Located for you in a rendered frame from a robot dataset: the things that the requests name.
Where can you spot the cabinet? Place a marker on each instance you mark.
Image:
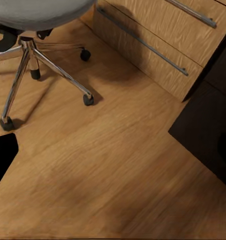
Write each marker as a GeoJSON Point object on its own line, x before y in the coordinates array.
{"type": "Point", "coordinates": [174, 42]}
{"type": "Point", "coordinates": [200, 124]}

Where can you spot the swivel chair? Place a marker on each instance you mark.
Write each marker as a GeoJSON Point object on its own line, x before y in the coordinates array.
{"type": "Point", "coordinates": [29, 19]}

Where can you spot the bookcase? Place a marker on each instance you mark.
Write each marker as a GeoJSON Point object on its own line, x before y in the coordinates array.
{"type": "Point", "coordinates": [87, 18]}

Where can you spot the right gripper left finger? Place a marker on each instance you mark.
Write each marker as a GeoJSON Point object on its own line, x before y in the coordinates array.
{"type": "Point", "coordinates": [8, 150]}

